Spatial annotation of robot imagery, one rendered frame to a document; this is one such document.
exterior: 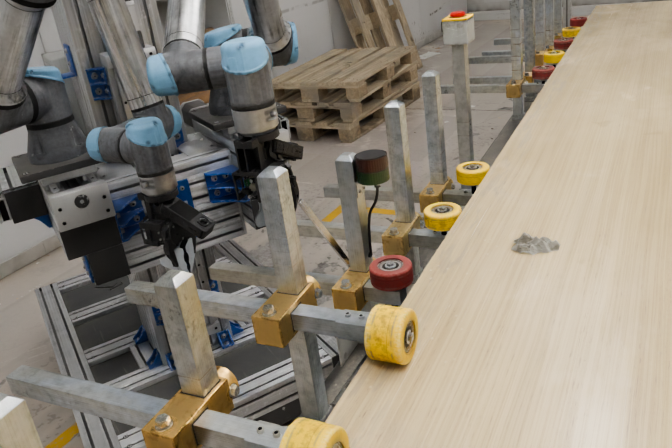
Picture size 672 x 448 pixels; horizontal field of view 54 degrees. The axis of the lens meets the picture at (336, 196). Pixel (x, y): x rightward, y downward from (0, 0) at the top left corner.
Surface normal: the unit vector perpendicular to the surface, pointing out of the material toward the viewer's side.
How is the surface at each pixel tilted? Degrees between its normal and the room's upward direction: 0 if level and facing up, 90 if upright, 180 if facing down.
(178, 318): 90
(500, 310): 0
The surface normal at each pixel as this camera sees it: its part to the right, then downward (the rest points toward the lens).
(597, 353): -0.13, -0.92
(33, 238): 0.86, 0.08
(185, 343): -0.43, 0.40
